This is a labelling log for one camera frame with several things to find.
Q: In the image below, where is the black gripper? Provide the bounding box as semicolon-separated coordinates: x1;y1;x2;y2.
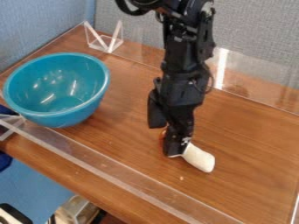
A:
146;38;214;158

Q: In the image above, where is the clear acrylic barrier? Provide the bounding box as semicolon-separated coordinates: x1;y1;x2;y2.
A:
82;20;299;116
0;116;242;224

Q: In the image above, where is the blue plastic bowl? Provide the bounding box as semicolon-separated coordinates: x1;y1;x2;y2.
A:
2;52;109;128

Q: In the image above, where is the clear acrylic corner bracket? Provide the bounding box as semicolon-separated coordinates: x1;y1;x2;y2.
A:
82;21;124;53

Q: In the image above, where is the black and white floor object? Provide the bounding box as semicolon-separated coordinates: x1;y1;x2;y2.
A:
0;203;33;224

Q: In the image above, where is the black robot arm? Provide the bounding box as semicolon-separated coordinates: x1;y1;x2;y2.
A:
114;0;216;158

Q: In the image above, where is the dark blue object at edge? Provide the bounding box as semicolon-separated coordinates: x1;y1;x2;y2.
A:
0;104;18;173

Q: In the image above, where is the grey metal table leg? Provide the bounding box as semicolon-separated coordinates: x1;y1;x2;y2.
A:
46;195;98;224

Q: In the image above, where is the brown and white toy mushroom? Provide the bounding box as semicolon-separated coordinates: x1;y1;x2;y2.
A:
162;137;216;173

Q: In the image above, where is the clear acrylic back barrier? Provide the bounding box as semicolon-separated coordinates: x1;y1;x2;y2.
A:
82;20;299;116

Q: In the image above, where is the clear acrylic front barrier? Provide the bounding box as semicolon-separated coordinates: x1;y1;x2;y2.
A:
0;116;242;224

